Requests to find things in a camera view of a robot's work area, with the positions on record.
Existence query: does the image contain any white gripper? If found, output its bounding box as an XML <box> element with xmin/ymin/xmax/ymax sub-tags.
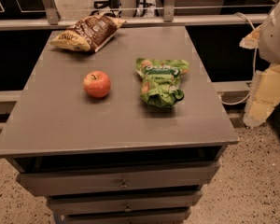
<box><xmin>239</xmin><ymin>1</ymin><xmax>280</xmax><ymax>128</ymax></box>

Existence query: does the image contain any top drawer with knob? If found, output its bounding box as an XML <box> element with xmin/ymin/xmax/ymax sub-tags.
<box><xmin>17</xmin><ymin>161</ymin><xmax>219</xmax><ymax>196</ymax></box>

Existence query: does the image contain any white cable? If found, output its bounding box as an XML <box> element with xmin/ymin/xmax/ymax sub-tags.
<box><xmin>219</xmin><ymin>12</ymin><xmax>259</xmax><ymax>106</ymax></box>

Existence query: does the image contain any grey drawer cabinet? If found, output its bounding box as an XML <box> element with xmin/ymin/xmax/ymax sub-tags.
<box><xmin>0</xmin><ymin>25</ymin><xmax>240</xmax><ymax>224</ymax></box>

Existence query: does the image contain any green rice chip bag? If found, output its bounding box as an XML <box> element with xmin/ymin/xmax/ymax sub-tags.
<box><xmin>136</xmin><ymin>58</ymin><xmax>189</xmax><ymax>108</ymax></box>

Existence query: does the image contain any bottom drawer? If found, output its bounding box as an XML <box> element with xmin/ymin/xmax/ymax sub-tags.
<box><xmin>55</xmin><ymin>207</ymin><xmax>190</xmax><ymax>224</ymax></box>

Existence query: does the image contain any metal railing frame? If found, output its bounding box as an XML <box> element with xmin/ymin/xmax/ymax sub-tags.
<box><xmin>0</xmin><ymin>0</ymin><xmax>280</xmax><ymax>31</ymax></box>

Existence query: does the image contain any middle drawer with knob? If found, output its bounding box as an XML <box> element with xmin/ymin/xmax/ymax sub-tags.
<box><xmin>48</xmin><ymin>190</ymin><xmax>202</xmax><ymax>215</ymax></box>

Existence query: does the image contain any drawer with knob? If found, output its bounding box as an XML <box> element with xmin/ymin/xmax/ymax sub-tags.
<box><xmin>17</xmin><ymin>161</ymin><xmax>219</xmax><ymax>196</ymax></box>
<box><xmin>48</xmin><ymin>190</ymin><xmax>202</xmax><ymax>215</ymax></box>

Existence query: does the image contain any black office chair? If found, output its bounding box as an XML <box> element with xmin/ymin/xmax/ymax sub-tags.
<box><xmin>91</xmin><ymin>0</ymin><xmax>120</xmax><ymax>18</ymax></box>

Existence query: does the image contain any brown chip bag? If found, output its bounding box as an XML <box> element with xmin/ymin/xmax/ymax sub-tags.
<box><xmin>50</xmin><ymin>15</ymin><xmax>126</xmax><ymax>53</ymax></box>

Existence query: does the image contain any red apple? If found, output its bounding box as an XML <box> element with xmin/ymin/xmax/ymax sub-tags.
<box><xmin>83</xmin><ymin>71</ymin><xmax>111</xmax><ymax>98</ymax></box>

